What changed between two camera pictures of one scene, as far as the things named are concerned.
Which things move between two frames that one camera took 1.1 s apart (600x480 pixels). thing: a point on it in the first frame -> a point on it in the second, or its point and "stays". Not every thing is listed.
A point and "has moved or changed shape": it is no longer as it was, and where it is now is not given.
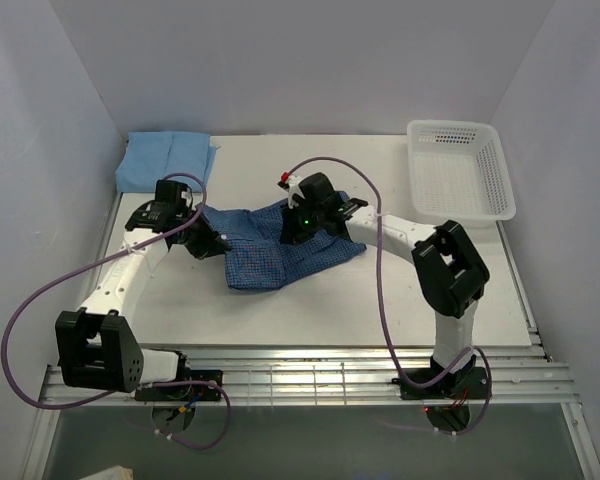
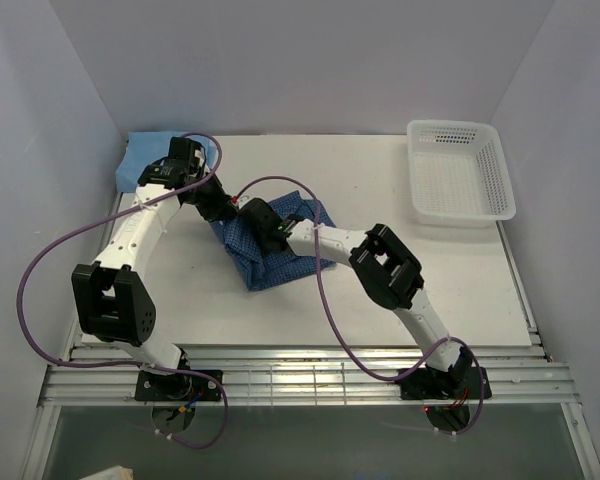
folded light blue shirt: [184, 157] stays
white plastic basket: [457, 172] stays
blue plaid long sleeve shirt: [256, 258] has moved or changed shape
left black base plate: [184, 392] stays
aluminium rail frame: [515, 376] stays
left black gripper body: [188, 216] -> [206, 192]
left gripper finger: [202, 241] -> [221, 208]
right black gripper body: [319, 215] -> [260, 237]
